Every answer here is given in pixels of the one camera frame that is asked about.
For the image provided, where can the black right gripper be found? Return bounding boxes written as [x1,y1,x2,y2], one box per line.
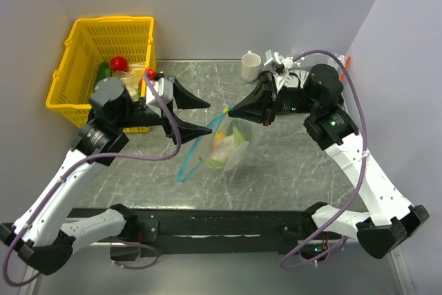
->
[228,73,318,126]

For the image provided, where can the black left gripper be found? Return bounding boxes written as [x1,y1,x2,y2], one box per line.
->
[114,75,212,142]

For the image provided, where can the yellow orange toy mango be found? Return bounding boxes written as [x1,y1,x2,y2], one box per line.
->
[211,131,226,149]

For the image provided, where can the clear bag with blue zipper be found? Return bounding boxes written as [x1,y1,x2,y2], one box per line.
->
[176,107,262,182]

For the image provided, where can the white toy cauliflower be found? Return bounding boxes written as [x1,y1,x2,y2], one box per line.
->
[198,125,250,171]

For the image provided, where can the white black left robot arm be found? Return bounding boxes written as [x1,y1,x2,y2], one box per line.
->
[1,74,211,275]

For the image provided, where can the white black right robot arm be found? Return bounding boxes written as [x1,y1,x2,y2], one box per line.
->
[229,64,429,259]

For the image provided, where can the clear bag with red zipper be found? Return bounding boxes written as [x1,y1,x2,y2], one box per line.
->
[291,47,351,82]

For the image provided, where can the white blue striped plate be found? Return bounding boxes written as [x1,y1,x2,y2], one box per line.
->
[285,70,309,88]

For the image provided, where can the white ceramic mug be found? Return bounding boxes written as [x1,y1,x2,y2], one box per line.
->
[240,50,262,83]

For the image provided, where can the pale yellow toy vegetable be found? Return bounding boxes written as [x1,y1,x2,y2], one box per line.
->
[113,64,144,100]

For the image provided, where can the red toy tomato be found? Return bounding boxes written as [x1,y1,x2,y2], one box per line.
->
[109,56,128,72]

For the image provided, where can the green toy cucumber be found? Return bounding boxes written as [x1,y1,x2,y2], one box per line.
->
[95,61,109,84]

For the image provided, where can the yellow plastic basket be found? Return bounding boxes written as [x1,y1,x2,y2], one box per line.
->
[46,16,156,128]

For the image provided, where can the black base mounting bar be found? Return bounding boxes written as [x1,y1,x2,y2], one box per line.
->
[82,207,346,263]

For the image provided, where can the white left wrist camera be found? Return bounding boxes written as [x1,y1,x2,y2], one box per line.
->
[144,68,173,107]

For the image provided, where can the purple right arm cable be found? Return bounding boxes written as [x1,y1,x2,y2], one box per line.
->
[280,49,370,270]

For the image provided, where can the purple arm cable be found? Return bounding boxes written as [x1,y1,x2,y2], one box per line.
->
[280,49,370,270]
[1,73,184,287]

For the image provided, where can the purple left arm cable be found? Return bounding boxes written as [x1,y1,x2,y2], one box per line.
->
[1,73,184,287]

